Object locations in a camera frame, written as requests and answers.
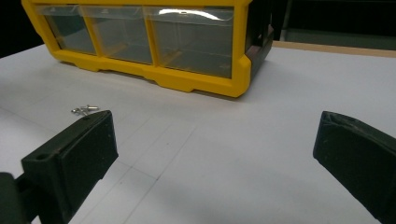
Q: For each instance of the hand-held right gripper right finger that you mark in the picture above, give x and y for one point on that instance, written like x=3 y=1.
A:
x=361 y=155

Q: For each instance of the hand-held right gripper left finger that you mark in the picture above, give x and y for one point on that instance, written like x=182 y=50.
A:
x=81 y=155

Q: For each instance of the yellow black drawer organizer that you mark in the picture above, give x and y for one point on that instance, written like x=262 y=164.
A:
x=236 y=77

